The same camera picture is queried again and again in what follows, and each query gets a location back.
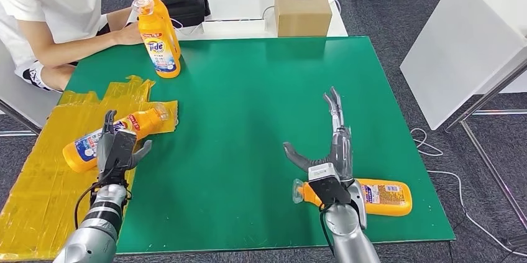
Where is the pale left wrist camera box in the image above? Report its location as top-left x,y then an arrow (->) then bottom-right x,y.
108,130 -> 138,172

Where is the black carry bag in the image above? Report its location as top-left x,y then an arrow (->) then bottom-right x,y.
162,0 -> 211,29

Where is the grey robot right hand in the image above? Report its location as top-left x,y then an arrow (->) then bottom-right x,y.
283,86 -> 355,183

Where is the green table mat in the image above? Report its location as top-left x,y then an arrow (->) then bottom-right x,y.
65,36 -> 457,254

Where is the orange detergent bottle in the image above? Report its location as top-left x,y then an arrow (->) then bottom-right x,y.
62,103 -> 170,173
292,178 -> 413,218
134,0 -> 182,61
131,0 -> 182,79

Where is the metal stand frame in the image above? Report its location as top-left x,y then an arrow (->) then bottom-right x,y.
444,51 -> 527,233

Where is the brown cardboard box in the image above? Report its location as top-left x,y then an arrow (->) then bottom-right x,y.
274,0 -> 333,39

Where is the yellow taped cardboard sheet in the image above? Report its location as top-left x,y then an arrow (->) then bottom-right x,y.
0,75 -> 180,261

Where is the large white table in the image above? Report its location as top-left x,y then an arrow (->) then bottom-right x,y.
400,0 -> 527,131

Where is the grey bench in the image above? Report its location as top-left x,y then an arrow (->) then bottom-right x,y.
0,42 -> 63,136

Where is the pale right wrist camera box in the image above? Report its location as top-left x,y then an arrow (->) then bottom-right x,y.
306,162 -> 353,209

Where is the person's right hand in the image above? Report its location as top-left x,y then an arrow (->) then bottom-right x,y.
115,22 -> 144,47

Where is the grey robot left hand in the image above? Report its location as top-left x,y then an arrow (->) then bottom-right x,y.
96,109 -> 153,175

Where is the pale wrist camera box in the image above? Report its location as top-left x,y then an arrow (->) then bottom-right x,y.
306,162 -> 353,209
108,130 -> 138,172

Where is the white floor cable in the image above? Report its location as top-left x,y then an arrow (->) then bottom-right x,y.
410,127 -> 527,257

